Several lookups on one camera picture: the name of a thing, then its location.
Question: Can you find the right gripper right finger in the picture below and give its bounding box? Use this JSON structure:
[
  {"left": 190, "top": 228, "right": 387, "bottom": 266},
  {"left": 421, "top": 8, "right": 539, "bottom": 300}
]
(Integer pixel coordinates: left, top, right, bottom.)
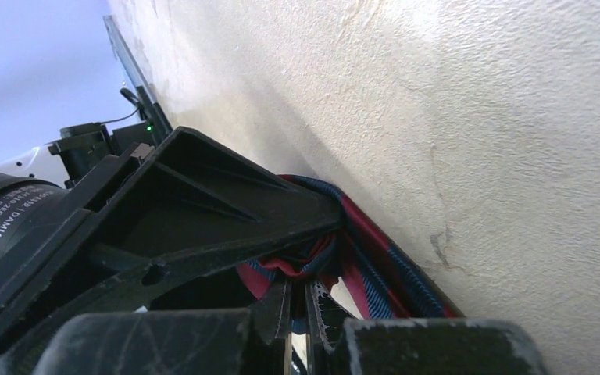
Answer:
[{"left": 305, "top": 281, "right": 548, "bottom": 374}]

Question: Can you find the red navy striped tie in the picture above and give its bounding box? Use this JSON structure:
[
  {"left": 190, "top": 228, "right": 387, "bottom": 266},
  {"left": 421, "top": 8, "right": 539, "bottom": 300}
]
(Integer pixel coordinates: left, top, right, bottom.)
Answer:
[{"left": 236, "top": 175, "right": 462, "bottom": 319}]

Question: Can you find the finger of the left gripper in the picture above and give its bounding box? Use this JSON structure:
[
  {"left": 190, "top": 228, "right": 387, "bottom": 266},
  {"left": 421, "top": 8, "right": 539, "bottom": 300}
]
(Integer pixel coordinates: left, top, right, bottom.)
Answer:
[{"left": 0, "top": 127, "right": 341, "bottom": 374}]

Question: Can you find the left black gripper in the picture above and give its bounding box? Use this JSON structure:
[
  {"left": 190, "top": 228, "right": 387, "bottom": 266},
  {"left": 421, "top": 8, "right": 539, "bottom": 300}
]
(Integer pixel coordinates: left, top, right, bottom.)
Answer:
[{"left": 0, "top": 144, "right": 154, "bottom": 338}]

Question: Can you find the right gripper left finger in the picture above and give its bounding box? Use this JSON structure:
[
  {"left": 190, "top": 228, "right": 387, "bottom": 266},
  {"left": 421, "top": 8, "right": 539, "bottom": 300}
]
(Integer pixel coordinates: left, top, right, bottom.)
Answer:
[{"left": 34, "top": 282, "right": 292, "bottom": 374}]

